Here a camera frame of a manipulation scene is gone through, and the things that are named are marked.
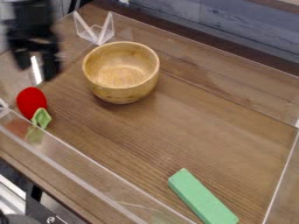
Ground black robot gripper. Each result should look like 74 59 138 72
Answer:
3 0 61 81

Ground red plush strawberry toy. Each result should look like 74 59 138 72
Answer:
15 87 52 130

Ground light wooden bowl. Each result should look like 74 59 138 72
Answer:
81 41 160 104

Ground black table leg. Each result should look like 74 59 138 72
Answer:
30 185 42 202

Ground green rectangular block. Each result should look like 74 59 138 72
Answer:
166 168 238 224

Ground clear acrylic corner bracket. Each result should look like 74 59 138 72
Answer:
72 11 114 46

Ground clear acrylic front wall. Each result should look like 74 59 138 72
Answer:
0 108 194 224

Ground black device with cable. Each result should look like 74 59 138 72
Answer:
0 198 68 224

